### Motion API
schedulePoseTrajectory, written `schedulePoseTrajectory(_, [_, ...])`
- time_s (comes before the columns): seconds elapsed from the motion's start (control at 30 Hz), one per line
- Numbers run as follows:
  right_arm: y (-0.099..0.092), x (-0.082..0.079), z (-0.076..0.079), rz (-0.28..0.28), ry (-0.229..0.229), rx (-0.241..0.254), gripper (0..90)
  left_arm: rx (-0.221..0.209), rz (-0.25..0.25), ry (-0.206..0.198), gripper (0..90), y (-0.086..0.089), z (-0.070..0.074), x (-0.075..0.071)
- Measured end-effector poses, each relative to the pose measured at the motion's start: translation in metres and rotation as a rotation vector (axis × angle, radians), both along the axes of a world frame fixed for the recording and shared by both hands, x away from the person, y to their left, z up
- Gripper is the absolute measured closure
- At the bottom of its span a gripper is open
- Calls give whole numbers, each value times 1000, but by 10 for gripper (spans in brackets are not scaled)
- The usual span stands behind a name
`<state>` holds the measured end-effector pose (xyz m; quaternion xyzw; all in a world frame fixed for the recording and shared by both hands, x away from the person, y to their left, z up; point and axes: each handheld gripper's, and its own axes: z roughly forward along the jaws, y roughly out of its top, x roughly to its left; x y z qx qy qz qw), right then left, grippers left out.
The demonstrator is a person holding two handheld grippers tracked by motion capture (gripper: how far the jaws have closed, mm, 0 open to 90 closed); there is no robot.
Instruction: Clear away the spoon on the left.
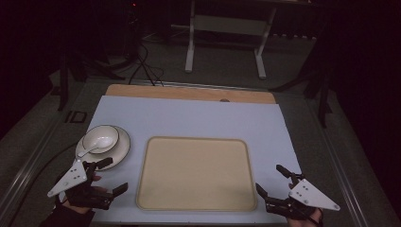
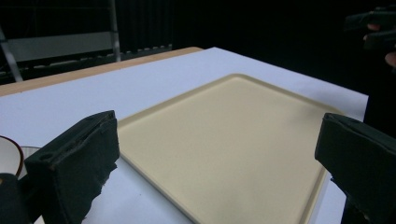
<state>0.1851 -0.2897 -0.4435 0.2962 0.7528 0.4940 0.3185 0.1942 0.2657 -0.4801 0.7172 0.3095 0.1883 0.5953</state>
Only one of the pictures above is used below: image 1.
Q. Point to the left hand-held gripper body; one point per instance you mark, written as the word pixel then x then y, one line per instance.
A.
pixel 71 178

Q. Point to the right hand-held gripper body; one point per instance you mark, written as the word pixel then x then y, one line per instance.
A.
pixel 310 195

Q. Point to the person's left hand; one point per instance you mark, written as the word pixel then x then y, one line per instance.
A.
pixel 98 189

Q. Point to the person's right hand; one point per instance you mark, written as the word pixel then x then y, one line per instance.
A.
pixel 310 222

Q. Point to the white ceramic spoon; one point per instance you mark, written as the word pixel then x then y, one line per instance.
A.
pixel 102 142

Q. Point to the white plate with dark rim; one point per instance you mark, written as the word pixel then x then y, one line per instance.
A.
pixel 122 148

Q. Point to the white bowl with dark rim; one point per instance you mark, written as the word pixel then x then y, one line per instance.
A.
pixel 94 133

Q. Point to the beige rectangular tray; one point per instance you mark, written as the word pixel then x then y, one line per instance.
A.
pixel 195 173

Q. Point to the black metal stand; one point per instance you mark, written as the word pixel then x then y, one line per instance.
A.
pixel 321 94

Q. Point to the light blue table mat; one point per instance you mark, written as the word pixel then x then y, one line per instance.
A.
pixel 189 116

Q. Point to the black square floor bracket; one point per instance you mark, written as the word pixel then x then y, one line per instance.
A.
pixel 76 116

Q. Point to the white metal stand frame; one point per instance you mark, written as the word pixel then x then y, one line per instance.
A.
pixel 191 41

